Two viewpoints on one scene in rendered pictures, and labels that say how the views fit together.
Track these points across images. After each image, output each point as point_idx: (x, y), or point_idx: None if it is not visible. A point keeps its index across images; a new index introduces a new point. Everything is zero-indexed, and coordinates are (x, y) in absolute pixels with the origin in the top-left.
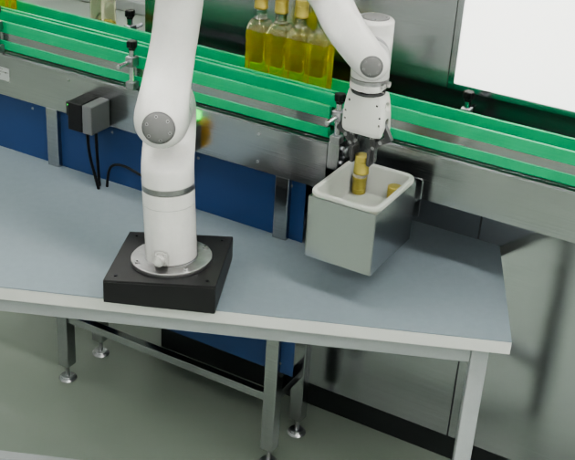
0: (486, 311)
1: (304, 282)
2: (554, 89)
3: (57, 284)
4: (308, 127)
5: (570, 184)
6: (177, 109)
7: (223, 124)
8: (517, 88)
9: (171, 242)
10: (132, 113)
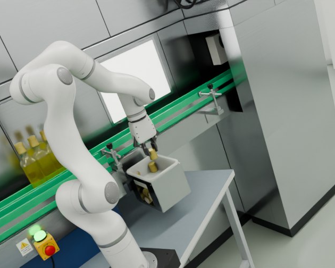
0: (209, 175)
1: (165, 228)
2: None
3: None
4: None
5: (190, 112)
6: (109, 175)
7: (61, 214)
8: None
9: (140, 256)
10: (0, 264)
